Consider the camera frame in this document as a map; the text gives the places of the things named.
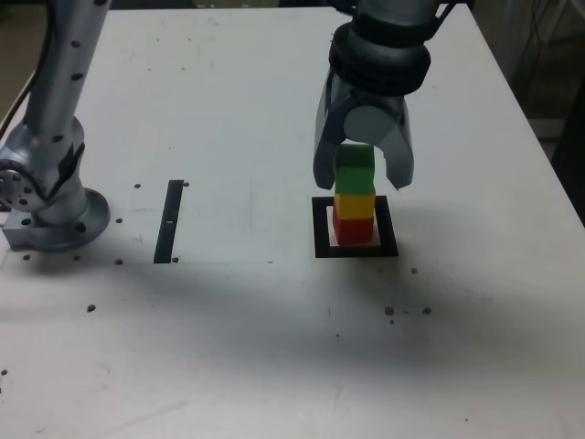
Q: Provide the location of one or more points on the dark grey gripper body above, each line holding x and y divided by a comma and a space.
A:
379, 97

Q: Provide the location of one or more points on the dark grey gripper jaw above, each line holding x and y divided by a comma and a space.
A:
325, 151

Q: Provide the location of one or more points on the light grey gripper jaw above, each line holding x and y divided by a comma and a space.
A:
370, 123

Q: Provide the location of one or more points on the green cube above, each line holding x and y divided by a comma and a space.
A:
354, 180

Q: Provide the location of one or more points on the yellow cube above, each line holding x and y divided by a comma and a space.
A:
354, 206

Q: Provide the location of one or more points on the red cube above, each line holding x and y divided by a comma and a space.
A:
352, 231

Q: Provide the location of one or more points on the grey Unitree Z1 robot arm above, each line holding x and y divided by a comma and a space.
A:
55, 91

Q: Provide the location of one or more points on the black tape square outline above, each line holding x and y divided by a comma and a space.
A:
320, 228

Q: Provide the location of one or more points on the black tape strip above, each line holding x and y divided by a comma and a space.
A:
166, 228

